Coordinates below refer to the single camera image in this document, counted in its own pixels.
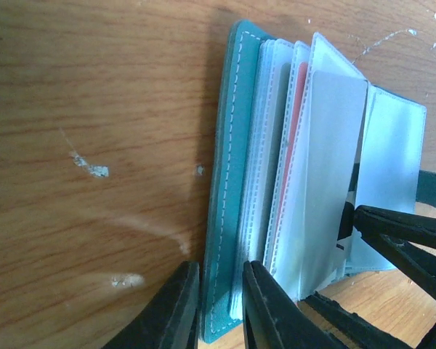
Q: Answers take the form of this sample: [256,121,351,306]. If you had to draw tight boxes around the teal card holder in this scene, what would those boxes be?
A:
[199,20,436,343]

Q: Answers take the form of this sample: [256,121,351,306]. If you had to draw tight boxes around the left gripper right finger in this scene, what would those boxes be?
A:
[243,261,345,348]

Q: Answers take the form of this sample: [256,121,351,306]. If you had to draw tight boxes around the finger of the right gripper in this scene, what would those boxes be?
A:
[353,205,436,300]
[304,292,409,349]

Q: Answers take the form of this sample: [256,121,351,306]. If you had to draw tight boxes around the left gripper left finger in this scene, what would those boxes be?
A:
[104,261,200,348]

